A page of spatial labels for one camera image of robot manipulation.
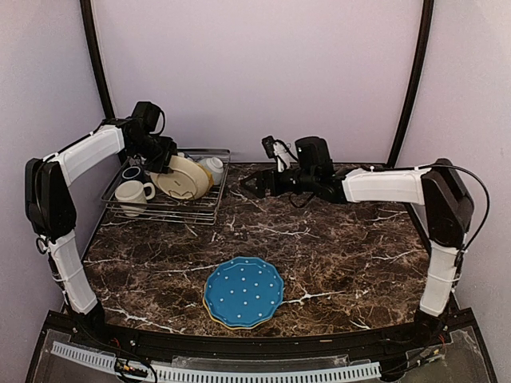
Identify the cream ribbed mug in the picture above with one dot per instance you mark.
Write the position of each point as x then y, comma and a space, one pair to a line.
134, 196

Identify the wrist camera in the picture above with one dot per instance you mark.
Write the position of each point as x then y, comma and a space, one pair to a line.
311, 154
151, 116

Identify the navy blue cup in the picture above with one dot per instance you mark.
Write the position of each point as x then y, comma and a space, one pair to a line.
133, 173

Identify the white slotted cable duct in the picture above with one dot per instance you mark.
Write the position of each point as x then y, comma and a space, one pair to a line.
194, 369

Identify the black right frame post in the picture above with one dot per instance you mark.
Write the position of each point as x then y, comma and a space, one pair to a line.
413, 83

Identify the blue polka dot plate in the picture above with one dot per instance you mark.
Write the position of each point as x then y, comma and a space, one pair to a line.
243, 290

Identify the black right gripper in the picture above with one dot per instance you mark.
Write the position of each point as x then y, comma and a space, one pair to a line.
263, 181

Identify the cream ceramic plate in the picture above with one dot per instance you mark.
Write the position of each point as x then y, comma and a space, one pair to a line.
187, 180

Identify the chrome wire dish rack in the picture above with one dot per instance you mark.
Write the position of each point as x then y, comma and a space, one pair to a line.
163, 207

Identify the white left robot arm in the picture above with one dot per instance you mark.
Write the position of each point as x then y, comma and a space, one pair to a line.
49, 205

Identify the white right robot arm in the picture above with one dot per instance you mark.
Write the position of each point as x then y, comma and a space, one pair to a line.
437, 188

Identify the yellow polka dot plate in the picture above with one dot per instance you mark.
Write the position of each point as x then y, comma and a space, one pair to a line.
237, 326
208, 174

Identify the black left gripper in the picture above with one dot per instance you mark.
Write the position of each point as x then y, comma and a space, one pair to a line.
170, 148

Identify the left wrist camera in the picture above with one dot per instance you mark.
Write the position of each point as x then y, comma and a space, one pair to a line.
151, 116

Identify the black front rail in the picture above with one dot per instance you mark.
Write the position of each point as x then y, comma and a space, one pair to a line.
456, 353

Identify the pale green striped bowl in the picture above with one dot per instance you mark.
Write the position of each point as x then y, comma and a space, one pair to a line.
215, 166

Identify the black left frame post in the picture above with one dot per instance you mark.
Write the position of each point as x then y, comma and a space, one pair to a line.
95, 57

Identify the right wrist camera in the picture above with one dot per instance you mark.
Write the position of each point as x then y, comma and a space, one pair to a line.
311, 154

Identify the black frame post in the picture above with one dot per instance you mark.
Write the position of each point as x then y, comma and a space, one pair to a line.
413, 83
95, 57

